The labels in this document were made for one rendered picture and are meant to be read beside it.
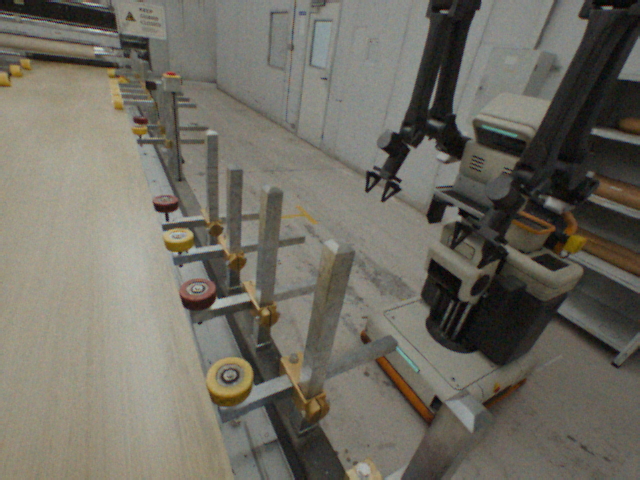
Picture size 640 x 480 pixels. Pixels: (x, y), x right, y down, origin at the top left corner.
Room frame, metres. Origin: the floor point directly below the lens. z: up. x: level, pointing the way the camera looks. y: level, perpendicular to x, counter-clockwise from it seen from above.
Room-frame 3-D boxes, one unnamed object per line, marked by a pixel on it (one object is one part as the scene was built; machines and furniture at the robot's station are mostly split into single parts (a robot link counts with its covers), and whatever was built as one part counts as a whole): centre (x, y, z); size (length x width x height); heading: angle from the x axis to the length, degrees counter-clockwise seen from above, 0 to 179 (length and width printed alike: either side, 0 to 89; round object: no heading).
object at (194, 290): (0.56, 0.26, 0.85); 0.08 x 0.08 x 0.11
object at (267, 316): (0.63, 0.13, 0.83); 0.14 x 0.06 x 0.05; 35
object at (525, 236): (1.32, -0.85, 0.87); 0.23 x 0.15 x 0.11; 35
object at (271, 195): (0.61, 0.11, 0.92); 0.04 x 0.04 x 0.48; 35
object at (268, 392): (0.47, -0.05, 0.81); 0.43 x 0.03 x 0.04; 125
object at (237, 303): (0.67, 0.10, 0.83); 0.43 x 0.03 x 0.04; 125
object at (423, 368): (1.26, -0.75, 0.16); 0.67 x 0.64 x 0.25; 125
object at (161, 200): (0.97, 0.54, 0.85); 0.08 x 0.08 x 0.11
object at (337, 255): (0.41, -0.03, 0.94); 0.04 x 0.04 x 0.48; 35
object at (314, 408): (0.43, -0.02, 0.81); 0.14 x 0.06 x 0.05; 35
